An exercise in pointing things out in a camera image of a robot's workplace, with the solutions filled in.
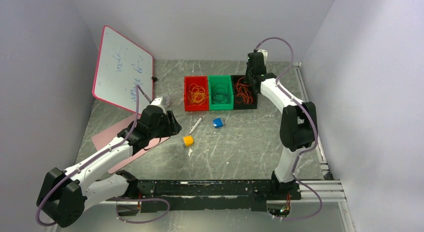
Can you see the green plastic bin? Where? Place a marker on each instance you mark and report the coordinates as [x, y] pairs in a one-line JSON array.
[[220, 92]]

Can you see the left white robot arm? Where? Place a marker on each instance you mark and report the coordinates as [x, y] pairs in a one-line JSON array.
[[96, 164]]

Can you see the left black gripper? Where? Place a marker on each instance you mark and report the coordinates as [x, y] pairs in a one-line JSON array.
[[172, 127]]

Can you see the yellow eraser block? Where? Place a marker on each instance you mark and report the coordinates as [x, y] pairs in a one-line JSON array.
[[187, 141]]

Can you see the red plastic bin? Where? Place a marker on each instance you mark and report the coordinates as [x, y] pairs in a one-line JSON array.
[[196, 93]]

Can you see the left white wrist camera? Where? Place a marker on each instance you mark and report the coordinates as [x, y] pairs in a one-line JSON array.
[[159, 102]]

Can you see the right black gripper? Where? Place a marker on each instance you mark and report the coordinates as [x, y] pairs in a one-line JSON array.
[[247, 79]]

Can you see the black plastic bin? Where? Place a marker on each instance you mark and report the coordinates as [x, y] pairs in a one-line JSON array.
[[243, 96]]

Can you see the clear jar of paperclips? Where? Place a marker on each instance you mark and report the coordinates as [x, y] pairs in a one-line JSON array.
[[166, 100]]

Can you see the blue eraser block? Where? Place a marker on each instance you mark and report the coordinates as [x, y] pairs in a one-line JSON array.
[[218, 123]]

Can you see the pink framed whiteboard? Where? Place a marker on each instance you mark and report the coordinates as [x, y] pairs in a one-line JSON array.
[[121, 67]]

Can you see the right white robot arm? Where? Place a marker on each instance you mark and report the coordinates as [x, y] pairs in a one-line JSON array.
[[296, 132]]

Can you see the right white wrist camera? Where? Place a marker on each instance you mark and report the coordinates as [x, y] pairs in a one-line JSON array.
[[265, 55]]

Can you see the white marker pen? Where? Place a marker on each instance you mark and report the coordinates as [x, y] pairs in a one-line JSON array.
[[195, 125]]

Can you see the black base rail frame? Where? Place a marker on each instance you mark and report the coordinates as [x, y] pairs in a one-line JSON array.
[[207, 195]]

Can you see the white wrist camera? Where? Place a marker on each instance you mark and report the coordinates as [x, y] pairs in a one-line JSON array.
[[159, 102], [265, 55]]

